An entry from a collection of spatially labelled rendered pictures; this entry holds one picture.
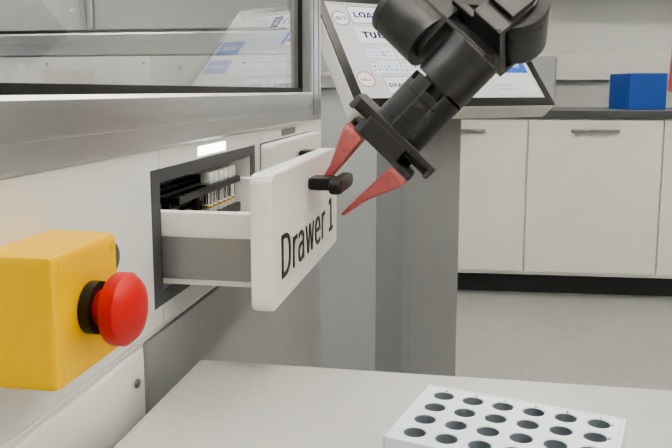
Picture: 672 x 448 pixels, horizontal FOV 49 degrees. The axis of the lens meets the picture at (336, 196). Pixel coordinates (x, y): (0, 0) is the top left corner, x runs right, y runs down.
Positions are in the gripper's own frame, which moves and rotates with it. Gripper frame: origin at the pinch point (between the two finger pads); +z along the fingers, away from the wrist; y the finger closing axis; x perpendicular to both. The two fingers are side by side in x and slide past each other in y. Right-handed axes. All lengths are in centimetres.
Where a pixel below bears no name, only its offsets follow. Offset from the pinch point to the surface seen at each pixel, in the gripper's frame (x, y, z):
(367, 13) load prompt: -93, 25, -14
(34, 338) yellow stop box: 39.5, 5.2, 7.4
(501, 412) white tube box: 28.5, -17.0, -3.8
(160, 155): 15.4, 12.3, 4.4
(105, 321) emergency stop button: 37.9, 3.4, 4.9
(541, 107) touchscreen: -102, -18, -25
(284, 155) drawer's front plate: -19.1, 8.6, 5.1
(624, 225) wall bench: -293, -103, -23
